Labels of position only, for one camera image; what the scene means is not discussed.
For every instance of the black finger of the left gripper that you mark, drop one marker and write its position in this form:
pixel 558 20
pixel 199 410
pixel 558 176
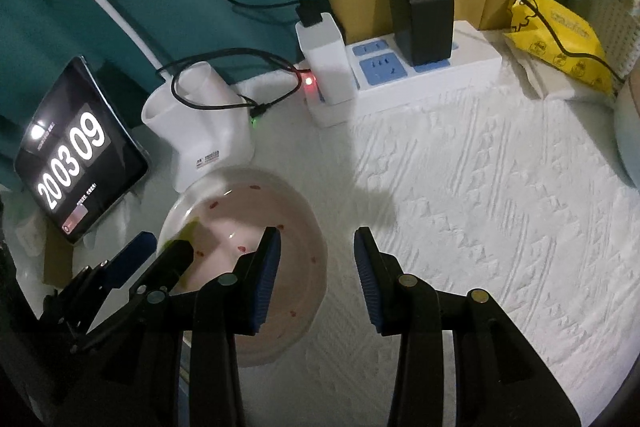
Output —
pixel 164 272

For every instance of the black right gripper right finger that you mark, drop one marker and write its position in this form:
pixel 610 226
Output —
pixel 400 303

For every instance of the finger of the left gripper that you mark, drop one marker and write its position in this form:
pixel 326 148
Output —
pixel 118 270

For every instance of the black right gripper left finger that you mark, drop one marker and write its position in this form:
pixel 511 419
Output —
pixel 232 303

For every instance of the pink strawberry ceramic bowl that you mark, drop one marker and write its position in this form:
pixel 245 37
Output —
pixel 223 216

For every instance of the tablet showing clock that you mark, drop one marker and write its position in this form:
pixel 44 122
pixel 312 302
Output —
pixel 77 158

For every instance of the white desk lamp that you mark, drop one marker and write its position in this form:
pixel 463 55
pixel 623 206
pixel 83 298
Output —
pixel 202 119

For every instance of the white textured table cloth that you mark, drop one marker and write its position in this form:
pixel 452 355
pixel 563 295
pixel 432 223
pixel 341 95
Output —
pixel 487 187

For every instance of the white power strip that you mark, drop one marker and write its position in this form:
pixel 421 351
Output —
pixel 384 80

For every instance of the white phone charger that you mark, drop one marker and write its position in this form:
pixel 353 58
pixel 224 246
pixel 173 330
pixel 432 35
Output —
pixel 324 50

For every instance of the black power adapter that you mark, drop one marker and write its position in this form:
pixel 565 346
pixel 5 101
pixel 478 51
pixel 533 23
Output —
pixel 423 29

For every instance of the light blue steel bowl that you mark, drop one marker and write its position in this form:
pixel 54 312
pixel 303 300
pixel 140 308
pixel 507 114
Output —
pixel 627 126

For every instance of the yellow wet wipes pack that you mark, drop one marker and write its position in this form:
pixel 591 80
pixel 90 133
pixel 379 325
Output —
pixel 547 30

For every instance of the white basket with items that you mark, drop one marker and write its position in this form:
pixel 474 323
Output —
pixel 616 23

